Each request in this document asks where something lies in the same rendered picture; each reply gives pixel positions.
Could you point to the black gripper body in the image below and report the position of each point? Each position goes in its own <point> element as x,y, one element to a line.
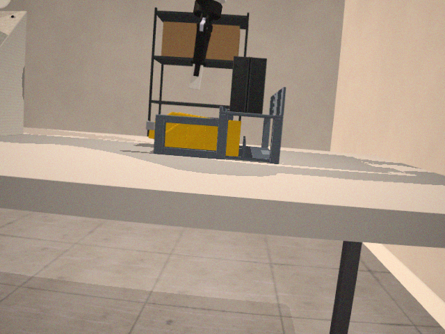
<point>209,9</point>

